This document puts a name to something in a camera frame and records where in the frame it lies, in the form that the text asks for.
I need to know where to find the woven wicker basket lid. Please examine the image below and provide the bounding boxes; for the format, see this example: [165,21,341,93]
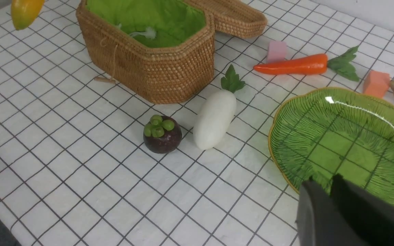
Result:
[186,0,267,39]

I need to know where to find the orange foam cube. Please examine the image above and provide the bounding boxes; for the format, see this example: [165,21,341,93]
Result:
[363,70,391,98]

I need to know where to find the dark purple toy mangosteen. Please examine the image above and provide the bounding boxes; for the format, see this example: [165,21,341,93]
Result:
[143,114,182,154]

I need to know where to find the pink foam cube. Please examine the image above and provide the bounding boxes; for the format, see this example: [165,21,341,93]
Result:
[267,41,287,63]

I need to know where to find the woven wicker basket green lining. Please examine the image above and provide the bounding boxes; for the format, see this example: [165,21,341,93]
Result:
[76,0,215,104]

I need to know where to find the green glass leaf plate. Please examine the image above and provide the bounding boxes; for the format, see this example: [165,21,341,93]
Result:
[268,87,394,205]

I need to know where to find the white toy radish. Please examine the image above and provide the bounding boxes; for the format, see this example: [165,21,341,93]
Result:
[193,64,245,150]

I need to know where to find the yellow toy banana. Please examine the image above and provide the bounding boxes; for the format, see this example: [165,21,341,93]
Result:
[11,0,45,30]

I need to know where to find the orange toy carrot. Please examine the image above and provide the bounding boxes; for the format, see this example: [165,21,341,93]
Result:
[253,45,360,82]

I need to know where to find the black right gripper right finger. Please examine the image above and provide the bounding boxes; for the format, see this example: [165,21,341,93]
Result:
[330,175,394,246]

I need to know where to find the white checkered tablecloth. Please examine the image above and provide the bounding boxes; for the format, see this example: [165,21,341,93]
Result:
[0,0,394,246]

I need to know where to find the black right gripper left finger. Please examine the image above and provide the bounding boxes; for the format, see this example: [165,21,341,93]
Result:
[296,180,368,246]

